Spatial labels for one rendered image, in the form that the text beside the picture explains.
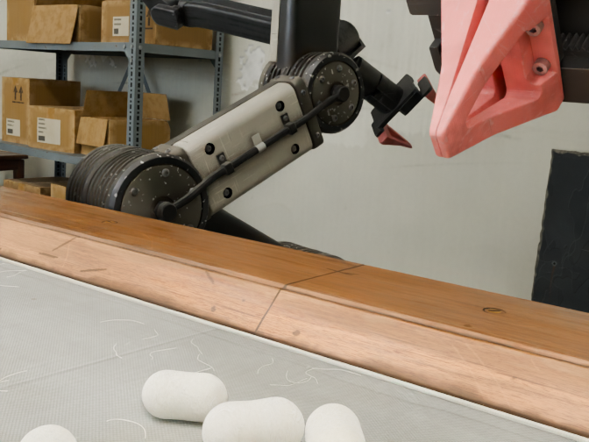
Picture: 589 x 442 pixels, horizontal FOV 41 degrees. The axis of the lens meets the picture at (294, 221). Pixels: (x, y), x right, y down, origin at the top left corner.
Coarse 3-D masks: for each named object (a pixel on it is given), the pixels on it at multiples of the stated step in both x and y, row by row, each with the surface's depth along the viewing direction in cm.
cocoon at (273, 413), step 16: (256, 400) 29; (272, 400) 29; (288, 400) 30; (208, 416) 29; (224, 416) 28; (240, 416) 28; (256, 416) 28; (272, 416) 29; (288, 416) 29; (208, 432) 28; (224, 432) 28; (240, 432) 28; (256, 432) 28; (272, 432) 28; (288, 432) 29
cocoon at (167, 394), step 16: (160, 384) 31; (176, 384) 31; (192, 384) 31; (208, 384) 31; (144, 400) 32; (160, 400) 31; (176, 400) 31; (192, 400) 31; (208, 400) 31; (224, 400) 32; (160, 416) 32; (176, 416) 32; (192, 416) 31
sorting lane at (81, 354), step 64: (0, 320) 43; (64, 320) 44; (128, 320) 45; (192, 320) 46; (0, 384) 35; (64, 384) 35; (128, 384) 36; (256, 384) 37; (320, 384) 37; (384, 384) 38
